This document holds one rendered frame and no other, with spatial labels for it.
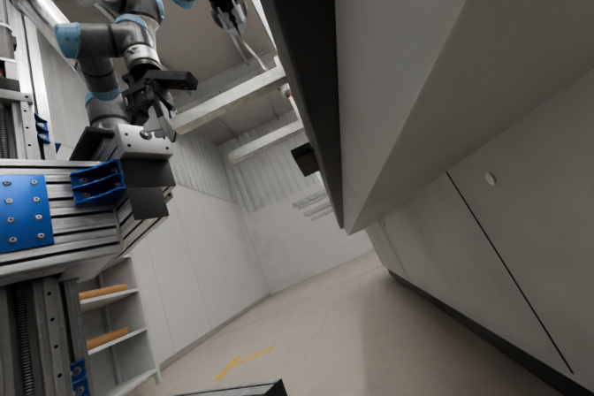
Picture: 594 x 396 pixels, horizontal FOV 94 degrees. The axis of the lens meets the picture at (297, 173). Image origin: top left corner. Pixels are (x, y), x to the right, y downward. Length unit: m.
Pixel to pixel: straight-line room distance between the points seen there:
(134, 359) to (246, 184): 6.29
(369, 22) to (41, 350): 0.91
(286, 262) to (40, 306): 7.69
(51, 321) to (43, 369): 0.09
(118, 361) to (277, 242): 5.60
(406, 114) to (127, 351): 3.56
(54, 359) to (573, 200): 0.99
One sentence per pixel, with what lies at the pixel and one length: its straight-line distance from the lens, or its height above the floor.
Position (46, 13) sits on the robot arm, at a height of 1.32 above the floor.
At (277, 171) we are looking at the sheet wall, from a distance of 8.73.
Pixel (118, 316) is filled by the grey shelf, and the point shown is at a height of 0.72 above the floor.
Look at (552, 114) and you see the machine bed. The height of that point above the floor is 0.51.
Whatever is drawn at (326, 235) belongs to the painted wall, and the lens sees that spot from 8.22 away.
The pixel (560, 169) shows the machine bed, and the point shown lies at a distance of 0.44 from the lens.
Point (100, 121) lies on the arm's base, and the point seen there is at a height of 1.12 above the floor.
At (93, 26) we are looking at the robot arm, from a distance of 0.85.
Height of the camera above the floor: 0.47
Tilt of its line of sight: 17 degrees up
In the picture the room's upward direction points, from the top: 24 degrees counter-clockwise
